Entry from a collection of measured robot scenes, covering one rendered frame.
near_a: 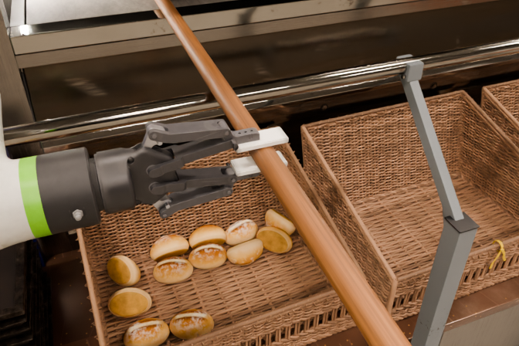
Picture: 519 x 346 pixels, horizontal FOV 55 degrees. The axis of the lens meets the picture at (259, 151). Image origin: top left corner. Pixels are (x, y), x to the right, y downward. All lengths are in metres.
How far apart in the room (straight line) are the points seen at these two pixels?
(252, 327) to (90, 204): 0.56
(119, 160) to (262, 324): 0.57
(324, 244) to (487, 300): 0.90
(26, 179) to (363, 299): 0.36
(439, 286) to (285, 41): 0.67
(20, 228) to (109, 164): 0.11
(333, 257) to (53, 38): 0.82
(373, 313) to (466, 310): 0.89
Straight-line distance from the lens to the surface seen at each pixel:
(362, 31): 1.39
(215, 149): 0.61
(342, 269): 0.49
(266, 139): 0.63
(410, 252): 1.41
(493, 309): 1.37
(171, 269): 1.27
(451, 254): 0.99
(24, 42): 1.15
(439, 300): 1.08
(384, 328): 0.45
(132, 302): 1.22
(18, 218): 0.59
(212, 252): 1.29
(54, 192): 0.58
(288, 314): 1.07
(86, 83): 1.20
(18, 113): 1.21
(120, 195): 0.59
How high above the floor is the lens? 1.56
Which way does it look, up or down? 35 degrees down
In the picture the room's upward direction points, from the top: straight up
